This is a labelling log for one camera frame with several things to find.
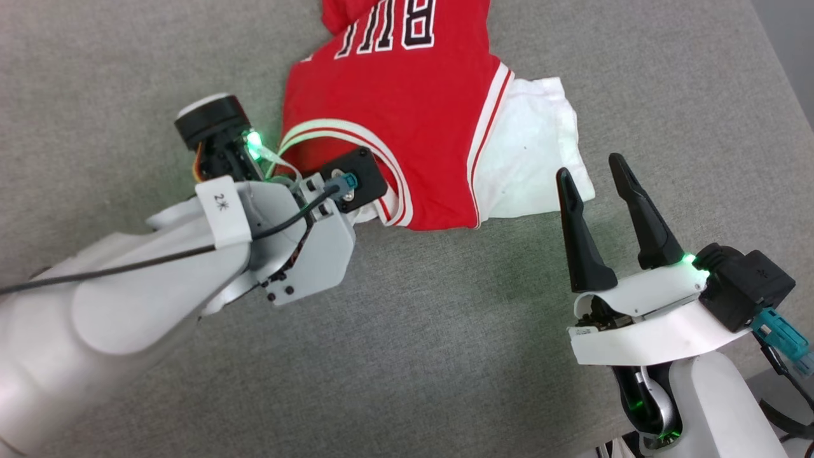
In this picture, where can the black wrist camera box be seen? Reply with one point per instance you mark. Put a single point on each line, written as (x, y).
(362, 172)
(744, 286)

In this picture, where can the red basketball jersey white sleeves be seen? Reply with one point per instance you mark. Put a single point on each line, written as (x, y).
(407, 127)

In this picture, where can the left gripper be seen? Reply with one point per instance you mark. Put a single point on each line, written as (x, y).
(315, 254)

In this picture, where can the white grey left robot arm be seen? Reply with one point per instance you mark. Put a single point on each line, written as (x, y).
(95, 331)

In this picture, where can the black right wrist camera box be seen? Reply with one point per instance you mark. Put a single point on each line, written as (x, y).
(744, 286)

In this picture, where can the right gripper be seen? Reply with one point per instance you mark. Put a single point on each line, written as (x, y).
(648, 334)

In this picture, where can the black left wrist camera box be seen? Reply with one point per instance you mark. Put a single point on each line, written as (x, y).
(362, 172)

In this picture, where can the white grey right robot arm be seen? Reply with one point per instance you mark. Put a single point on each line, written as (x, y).
(718, 413)

